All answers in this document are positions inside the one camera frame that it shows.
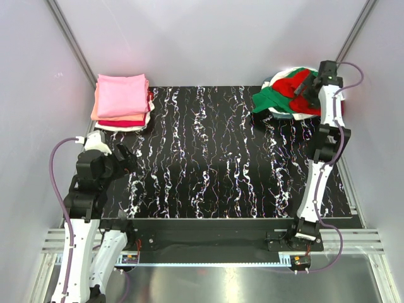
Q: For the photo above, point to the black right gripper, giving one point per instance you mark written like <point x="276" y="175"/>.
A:
<point x="313" y="102"/>

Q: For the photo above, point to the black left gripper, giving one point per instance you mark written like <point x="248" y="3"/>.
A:
<point x="129" y="163"/>

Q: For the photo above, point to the red t shirt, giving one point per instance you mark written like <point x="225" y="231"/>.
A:
<point x="288" y="84"/>

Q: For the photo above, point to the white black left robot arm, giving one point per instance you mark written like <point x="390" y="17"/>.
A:
<point x="92" y="244"/>

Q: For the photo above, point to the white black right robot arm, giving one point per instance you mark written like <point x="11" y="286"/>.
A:
<point x="325" y="149"/>

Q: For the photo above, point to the white t shirt in basket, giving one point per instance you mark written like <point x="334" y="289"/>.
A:
<point x="279" y="95"/>

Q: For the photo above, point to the dark red shirt in basket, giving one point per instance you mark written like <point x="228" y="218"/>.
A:
<point x="342" y="105"/>

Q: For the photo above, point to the folded white shirt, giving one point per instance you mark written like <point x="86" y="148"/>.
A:
<point x="124" y="130"/>

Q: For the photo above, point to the folded magenta shirt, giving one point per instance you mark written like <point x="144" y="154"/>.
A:
<point x="127" y="124"/>

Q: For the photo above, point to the green t shirt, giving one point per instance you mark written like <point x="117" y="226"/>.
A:
<point x="269" y="97"/>

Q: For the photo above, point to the folded peach shirt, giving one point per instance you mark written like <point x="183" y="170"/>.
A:
<point x="137" y="117"/>

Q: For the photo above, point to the folded light pink shirt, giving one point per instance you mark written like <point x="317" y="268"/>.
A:
<point x="122" y="96"/>

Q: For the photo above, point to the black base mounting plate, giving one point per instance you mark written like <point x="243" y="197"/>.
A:
<point x="159" y="235"/>

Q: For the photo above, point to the black marbled table mat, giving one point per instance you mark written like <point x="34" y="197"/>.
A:
<point x="204" y="155"/>

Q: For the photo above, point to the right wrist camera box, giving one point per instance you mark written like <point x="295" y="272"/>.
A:
<point x="327" y="74"/>

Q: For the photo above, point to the aluminium frame rail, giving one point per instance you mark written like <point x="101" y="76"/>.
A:
<point x="348" y="241"/>

